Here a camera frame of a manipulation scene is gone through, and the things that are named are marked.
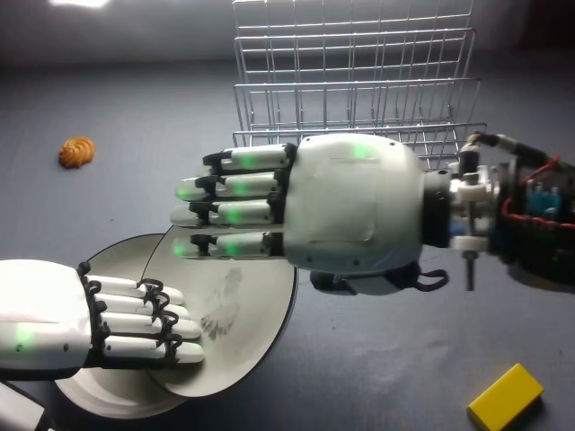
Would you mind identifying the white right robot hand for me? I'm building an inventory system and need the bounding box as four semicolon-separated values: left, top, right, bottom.
169;133;427;296

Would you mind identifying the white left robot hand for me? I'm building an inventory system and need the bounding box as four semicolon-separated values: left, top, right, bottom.
0;259;206;383

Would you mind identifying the white plate with dark rim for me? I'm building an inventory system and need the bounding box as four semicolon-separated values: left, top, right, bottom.
53;233;194;417

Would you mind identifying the white plate with small smudge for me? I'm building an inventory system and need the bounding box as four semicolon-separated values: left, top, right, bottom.
141;224;300;399

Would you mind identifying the orange swirl cookie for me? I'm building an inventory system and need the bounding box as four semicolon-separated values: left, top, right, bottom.
57;136;97;171

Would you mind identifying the yellow rectangular block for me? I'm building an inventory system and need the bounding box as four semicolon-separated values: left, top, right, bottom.
465;362;545;431

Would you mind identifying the silver wire plate rack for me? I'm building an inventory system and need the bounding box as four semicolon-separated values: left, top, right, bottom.
232;0;489;174

